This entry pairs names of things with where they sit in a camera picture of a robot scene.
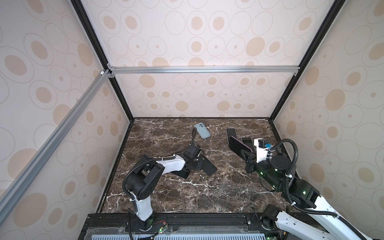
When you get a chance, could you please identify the black phone case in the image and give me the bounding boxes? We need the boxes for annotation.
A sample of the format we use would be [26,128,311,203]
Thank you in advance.
[201,158,217,176]

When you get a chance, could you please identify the purple-edged phone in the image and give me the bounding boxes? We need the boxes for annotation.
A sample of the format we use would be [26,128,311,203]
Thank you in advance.
[229,136,256,158]

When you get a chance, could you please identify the blue-edged phone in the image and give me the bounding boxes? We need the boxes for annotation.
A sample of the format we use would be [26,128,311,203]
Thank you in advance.
[242,137,255,151]

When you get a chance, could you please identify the white-edged phone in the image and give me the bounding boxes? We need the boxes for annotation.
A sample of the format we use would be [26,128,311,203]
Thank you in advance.
[226,128,237,139]

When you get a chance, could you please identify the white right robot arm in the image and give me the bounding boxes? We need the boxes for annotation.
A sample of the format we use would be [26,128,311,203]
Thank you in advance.
[235,146,369,240]

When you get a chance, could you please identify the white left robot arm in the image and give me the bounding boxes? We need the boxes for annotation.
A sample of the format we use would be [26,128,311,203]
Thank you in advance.
[122,154,217,231]

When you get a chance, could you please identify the light blue case far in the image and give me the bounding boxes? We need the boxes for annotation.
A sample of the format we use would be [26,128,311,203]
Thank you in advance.
[195,123,211,140]

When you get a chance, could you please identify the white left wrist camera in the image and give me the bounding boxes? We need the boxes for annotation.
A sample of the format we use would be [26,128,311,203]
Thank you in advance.
[183,144,201,160]

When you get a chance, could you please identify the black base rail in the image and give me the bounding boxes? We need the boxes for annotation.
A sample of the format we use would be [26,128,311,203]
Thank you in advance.
[77,212,337,240]

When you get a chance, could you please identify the horizontal aluminium frame bar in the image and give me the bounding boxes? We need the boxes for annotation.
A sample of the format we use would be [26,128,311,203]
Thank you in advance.
[111,66,300,75]

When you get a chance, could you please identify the diagonal aluminium frame bar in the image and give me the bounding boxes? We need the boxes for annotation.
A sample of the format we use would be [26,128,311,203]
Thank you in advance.
[1,69,112,224]

